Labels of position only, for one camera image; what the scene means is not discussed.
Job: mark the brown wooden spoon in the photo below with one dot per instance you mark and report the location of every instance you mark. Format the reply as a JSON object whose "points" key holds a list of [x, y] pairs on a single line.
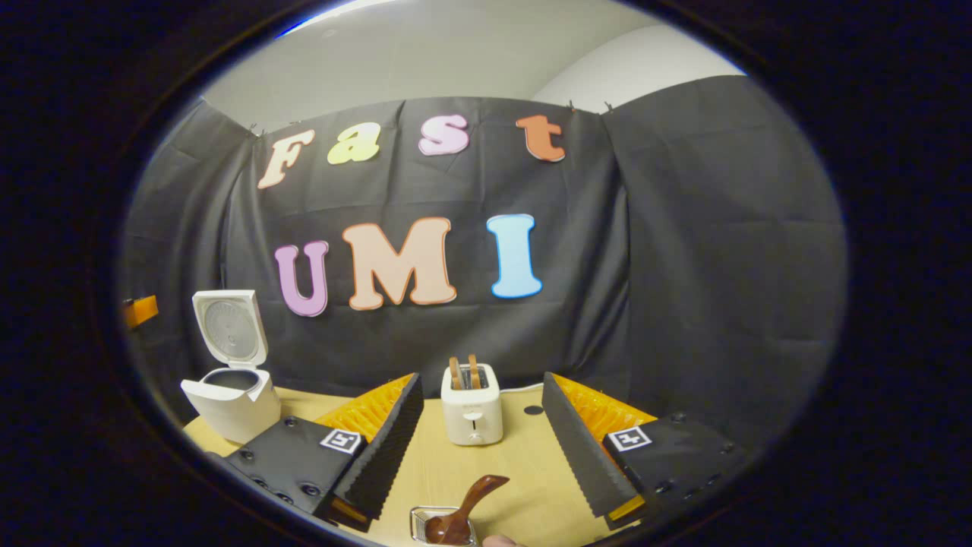
{"points": [[467, 497]]}

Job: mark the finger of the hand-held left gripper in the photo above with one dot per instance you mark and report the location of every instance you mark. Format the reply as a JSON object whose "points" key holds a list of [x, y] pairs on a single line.
{"points": [[141, 311]]}

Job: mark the white rice cooker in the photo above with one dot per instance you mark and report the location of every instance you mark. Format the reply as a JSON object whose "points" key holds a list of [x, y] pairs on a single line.
{"points": [[235, 414]]}

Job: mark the black backdrop cloth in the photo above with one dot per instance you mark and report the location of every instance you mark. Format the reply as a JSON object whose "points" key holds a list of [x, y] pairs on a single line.
{"points": [[721, 243]]}

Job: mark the white toaster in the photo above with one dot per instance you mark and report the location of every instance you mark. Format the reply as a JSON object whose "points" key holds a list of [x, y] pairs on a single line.
{"points": [[472, 414]]}

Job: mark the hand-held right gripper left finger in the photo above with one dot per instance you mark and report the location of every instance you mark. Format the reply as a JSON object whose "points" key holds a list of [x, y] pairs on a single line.
{"points": [[391, 456]]}

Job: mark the toasted bread slice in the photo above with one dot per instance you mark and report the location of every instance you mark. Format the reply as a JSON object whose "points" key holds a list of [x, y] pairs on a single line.
{"points": [[474, 372], [455, 374]]}

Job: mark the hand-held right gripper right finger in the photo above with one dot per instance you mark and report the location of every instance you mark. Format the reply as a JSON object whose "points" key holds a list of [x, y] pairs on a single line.
{"points": [[581, 456]]}

